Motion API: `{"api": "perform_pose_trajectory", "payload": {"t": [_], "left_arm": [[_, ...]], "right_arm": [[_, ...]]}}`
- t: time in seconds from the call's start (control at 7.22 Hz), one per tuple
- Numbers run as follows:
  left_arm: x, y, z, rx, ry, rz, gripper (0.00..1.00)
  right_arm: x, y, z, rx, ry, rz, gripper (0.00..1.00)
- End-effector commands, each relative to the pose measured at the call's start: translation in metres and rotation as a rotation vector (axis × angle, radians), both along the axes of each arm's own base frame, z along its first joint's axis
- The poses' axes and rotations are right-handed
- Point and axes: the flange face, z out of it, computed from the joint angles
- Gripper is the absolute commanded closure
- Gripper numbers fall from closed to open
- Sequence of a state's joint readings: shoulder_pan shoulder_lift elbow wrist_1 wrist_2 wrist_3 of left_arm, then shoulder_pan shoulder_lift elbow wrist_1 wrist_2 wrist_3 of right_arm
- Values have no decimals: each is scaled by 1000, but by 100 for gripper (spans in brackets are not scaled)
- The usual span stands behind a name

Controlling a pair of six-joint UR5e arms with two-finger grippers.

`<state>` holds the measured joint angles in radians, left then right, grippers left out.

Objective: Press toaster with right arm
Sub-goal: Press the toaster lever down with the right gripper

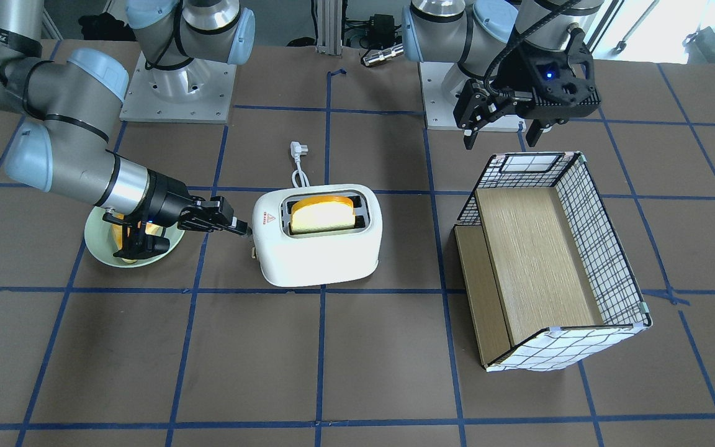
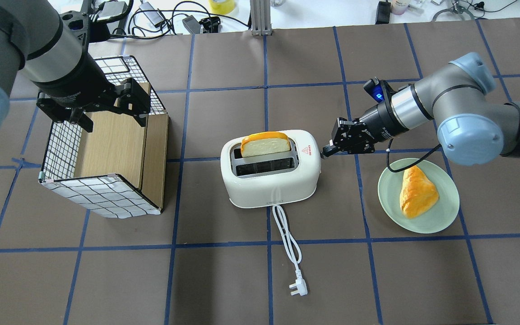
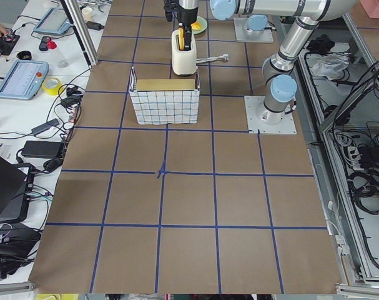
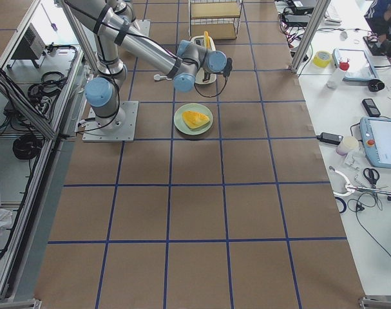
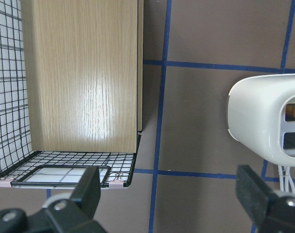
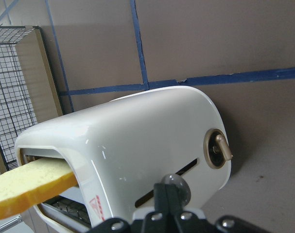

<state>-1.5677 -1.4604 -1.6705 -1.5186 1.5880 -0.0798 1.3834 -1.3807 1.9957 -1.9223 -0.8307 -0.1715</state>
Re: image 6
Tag yellow bread slice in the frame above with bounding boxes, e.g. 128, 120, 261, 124
0, 157, 78, 220

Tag wire grid storage basket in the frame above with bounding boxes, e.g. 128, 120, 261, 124
0, 26, 63, 174

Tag white two-slot toaster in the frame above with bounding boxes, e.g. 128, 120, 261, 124
15, 86, 231, 233

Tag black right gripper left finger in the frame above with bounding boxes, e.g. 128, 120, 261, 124
154, 183, 170, 218

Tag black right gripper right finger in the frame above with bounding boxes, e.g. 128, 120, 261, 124
165, 184, 183, 216

